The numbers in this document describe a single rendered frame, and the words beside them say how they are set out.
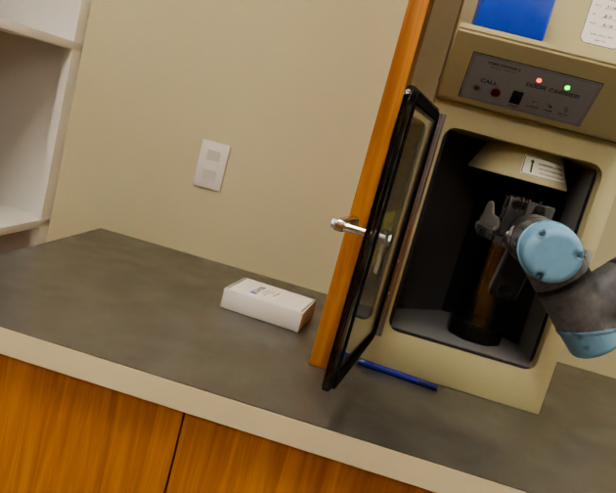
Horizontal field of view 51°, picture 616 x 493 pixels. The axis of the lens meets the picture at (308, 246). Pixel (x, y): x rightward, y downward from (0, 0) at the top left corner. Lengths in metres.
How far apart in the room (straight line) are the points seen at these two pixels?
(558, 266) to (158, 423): 0.58
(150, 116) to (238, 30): 0.30
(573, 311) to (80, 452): 0.72
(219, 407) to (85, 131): 0.99
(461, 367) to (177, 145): 0.87
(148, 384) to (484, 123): 0.66
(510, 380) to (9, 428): 0.80
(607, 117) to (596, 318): 0.33
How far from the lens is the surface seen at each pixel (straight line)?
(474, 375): 1.17
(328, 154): 1.54
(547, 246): 0.86
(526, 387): 1.19
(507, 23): 1.02
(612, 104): 1.07
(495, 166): 1.14
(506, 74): 1.04
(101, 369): 0.94
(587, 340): 0.93
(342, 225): 0.83
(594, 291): 0.92
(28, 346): 0.98
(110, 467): 1.03
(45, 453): 1.07
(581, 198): 1.19
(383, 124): 1.01
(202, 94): 1.61
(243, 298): 1.23
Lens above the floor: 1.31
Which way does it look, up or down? 10 degrees down
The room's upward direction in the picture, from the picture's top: 15 degrees clockwise
